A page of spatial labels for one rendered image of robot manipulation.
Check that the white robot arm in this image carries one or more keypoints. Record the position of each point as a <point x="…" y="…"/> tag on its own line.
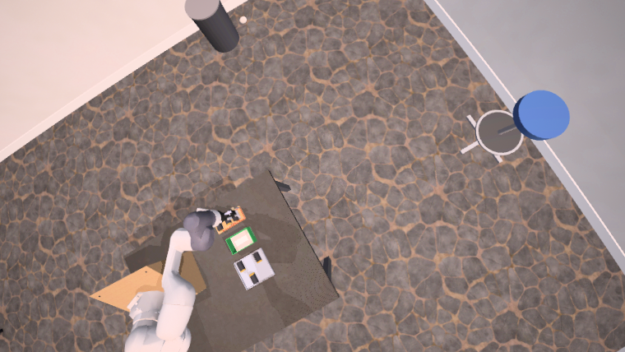
<point x="173" y="318"/>

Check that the green open box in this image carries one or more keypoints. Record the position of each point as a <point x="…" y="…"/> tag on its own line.
<point x="241" y="240"/>

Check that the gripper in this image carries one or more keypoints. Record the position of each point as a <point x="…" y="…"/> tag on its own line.
<point x="228" y="214"/>

